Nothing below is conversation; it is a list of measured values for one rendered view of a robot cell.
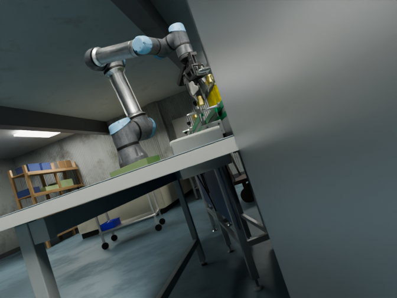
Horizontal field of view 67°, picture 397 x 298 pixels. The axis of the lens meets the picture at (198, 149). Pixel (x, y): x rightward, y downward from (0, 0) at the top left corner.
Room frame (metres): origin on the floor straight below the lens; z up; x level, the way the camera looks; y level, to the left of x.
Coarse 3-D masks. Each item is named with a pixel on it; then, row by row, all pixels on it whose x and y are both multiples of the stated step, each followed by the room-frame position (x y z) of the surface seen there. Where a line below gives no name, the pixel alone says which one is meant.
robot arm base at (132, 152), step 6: (126, 144) 1.45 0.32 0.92; (132, 144) 1.46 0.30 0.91; (138, 144) 1.49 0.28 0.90; (120, 150) 1.46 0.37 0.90; (126, 150) 1.45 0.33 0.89; (132, 150) 1.45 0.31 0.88; (138, 150) 1.47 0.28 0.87; (144, 150) 1.51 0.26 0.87; (120, 156) 1.47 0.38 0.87; (126, 156) 1.44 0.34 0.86; (132, 156) 1.44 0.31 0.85; (138, 156) 1.45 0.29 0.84; (144, 156) 1.47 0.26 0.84; (120, 162) 1.48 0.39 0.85; (126, 162) 1.44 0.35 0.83; (132, 162) 1.44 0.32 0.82
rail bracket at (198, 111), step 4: (196, 104) 1.45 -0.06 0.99; (196, 108) 1.45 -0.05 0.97; (200, 108) 1.45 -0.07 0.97; (208, 108) 1.46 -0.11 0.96; (212, 108) 1.46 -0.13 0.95; (192, 112) 1.45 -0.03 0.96; (196, 112) 1.45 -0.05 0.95; (200, 112) 1.45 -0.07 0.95; (200, 116) 1.45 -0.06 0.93; (200, 120) 1.45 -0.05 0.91; (200, 124) 1.46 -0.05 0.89; (204, 124) 1.45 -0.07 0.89
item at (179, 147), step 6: (210, 132) 1.26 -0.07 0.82; (216, 132) 1.26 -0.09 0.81; (228, 132) 1.39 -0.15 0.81; (192, 138) 1.25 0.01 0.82; (198, 138) 1.25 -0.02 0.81; (204, 138) 1.26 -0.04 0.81; (210, 138) 1.26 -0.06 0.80; (216, 138) 1.26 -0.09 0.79; (174, 144) 1.24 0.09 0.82; (180, 144) 1.24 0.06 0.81; (186, 144) 1.25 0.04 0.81; (192, 144) 1.25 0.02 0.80; (198, 144) 1.25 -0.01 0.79; (204, 144) 1.25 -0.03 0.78; (174, 150) 1.24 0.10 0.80; (180, 150) 1.24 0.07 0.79; (186, 150) 1.25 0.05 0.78
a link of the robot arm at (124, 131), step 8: (120, 120) 1.46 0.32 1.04; (128, 120) 1.49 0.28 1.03; (112, 128) 1.46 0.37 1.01; (120, 128) 1.45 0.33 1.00; (128, 128) 1.47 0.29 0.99; (136, 128) 1.51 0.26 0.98; (112, 136) 1.47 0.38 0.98; (120, 136) 1.45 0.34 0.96; (128, 136) 1.46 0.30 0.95; (136, 136) 1.51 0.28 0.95; (120, 144) 1.46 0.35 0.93
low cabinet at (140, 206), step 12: (180, 180) 7.54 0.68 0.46; (156, 192) 5.98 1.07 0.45; (168, 192) 6.39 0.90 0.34; (132, 204) 6.08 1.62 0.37; (144, 204) 6.03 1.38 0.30; (168, 204) 6.16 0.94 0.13; (120, 216) 6.14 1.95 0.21; (132, 216) 6.09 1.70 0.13; (84, 228) 6.29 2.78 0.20; (96, 228) 6.25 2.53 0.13
